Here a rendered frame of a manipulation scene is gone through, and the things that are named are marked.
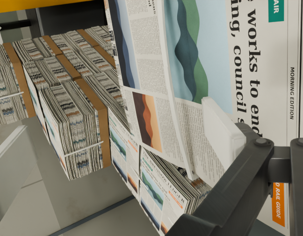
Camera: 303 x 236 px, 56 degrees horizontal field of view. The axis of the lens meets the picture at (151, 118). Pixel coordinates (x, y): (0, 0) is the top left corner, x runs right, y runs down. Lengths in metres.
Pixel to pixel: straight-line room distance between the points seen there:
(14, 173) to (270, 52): 0.20
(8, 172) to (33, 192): 3.27
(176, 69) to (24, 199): 3.20
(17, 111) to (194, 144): 1.59
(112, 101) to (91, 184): 2.28
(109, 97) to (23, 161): 1.13
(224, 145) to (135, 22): 0.28
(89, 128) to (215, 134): 1.13
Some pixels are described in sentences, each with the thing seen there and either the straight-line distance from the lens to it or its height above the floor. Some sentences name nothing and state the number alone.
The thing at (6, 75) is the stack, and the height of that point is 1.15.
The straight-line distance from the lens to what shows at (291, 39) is 0.23.
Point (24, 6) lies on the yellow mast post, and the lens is 2.19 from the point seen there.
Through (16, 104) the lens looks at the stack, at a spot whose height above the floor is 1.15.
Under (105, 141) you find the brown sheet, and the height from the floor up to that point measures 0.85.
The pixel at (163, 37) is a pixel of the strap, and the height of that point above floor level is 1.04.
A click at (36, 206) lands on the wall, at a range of 3.46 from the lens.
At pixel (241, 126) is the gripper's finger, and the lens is 0.18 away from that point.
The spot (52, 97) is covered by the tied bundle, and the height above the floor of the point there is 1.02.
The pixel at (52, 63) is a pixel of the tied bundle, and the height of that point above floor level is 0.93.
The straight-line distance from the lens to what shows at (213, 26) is 0.28.
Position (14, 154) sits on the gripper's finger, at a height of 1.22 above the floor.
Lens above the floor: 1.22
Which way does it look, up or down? 25 degrees down
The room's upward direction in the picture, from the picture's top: 110 degrees counter-clockwise
